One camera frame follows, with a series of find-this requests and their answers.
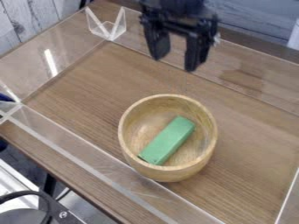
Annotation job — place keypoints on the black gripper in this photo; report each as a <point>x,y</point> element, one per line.
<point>186,17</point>

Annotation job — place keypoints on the green rectangular block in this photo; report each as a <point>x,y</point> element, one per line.
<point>167,141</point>

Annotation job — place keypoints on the brown wooden bowl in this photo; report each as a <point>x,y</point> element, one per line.
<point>143,121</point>

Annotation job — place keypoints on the blue object at edge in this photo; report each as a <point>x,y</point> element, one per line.
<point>5,98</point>

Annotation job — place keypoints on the black metal bracket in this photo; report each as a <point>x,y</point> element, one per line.
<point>57,213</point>

